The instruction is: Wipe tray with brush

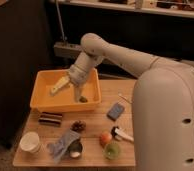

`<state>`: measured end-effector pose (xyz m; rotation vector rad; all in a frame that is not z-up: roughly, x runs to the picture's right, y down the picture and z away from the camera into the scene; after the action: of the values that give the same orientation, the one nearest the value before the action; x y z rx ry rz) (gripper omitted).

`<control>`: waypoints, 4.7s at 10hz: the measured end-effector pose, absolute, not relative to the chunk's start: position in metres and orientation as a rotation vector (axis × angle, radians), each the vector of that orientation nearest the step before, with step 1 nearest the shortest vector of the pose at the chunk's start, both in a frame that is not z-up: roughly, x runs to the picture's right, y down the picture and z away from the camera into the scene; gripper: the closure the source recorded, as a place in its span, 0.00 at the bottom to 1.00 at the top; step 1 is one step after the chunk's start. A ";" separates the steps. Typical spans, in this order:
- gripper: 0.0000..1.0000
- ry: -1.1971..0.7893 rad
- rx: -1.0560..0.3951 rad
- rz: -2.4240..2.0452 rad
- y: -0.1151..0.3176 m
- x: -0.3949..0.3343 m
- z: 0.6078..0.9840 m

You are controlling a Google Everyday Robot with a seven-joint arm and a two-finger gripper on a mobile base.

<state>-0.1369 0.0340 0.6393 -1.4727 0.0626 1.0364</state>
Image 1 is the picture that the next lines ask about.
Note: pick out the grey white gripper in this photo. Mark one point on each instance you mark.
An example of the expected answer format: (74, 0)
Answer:
(78, 74)

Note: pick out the blue sponge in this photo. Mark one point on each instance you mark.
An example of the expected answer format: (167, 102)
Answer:
(115, 111)

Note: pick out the metal vertical pole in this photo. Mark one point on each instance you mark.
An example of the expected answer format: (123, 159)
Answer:
(60, 21)

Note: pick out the white handled black brush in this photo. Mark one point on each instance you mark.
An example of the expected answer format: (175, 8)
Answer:
(119, 134)

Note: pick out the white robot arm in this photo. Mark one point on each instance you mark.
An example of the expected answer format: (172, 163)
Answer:
(162, 102)

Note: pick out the striped dark eraser block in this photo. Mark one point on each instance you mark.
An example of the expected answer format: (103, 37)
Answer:
(50, 119)

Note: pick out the blue grey cloth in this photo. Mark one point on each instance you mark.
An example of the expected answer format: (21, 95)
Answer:
(58, 149)

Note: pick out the brown pine cone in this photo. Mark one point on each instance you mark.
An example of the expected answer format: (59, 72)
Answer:
(78, 126)

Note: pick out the yellow plastic tray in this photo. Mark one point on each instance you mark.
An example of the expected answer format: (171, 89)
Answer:
(64, 101)

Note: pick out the small metal spoon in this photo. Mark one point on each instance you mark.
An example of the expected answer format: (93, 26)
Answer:
(124, 98)

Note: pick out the white paper cup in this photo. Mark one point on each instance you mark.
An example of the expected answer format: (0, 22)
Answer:
(30, 142)

